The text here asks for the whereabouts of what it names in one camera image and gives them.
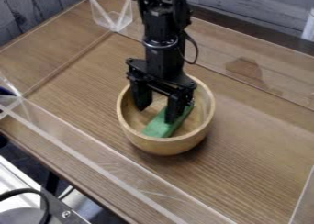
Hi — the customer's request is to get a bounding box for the green rectangular block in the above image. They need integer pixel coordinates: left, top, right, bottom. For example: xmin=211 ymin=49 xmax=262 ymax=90
xmin=142 ymin=106 xmax=194 ymax=138

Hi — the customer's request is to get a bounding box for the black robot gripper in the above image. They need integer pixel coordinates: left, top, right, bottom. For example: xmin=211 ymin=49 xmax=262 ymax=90
xmin=127 ymin=38 xmax=197 ymax=124

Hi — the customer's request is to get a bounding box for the grey metal bracket with screw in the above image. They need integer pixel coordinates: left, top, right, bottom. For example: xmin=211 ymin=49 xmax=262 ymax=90
xmin=47 ymin=194 xmax=91 ymax=224

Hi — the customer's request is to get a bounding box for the white post at right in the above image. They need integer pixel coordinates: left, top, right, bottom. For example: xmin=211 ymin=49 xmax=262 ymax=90
xmin=302 ymin=7 xmax=314 ymax=41

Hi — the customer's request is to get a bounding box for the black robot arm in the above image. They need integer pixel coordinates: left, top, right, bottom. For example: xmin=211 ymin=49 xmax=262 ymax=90
xmin=127 ymin=0 xmax=197 ymax=124

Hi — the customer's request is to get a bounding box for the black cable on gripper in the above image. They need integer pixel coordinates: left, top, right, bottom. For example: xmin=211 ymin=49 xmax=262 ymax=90
xmin=178 ymin=29 xmax=201 ymax=66

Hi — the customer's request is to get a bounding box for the brown wooden bowl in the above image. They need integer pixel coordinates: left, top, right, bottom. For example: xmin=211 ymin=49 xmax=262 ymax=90
xmin=116 ymin=75 xmax=217 ymax=156

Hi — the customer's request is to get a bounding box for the black table leg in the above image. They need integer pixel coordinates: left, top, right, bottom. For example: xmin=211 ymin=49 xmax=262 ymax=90
xmin=44 ymin=172 xmax=60 ymax=195

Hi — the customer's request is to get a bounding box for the black cable lower left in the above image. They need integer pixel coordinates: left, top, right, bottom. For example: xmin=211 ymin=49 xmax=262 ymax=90
xmin=0 ymin=188 xmax=52 ymax=224

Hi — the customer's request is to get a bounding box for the clear acrylic table barrier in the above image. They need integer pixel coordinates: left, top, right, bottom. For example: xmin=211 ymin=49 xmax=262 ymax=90
xmin=0 ymin=0 xmax=314 ymax=224

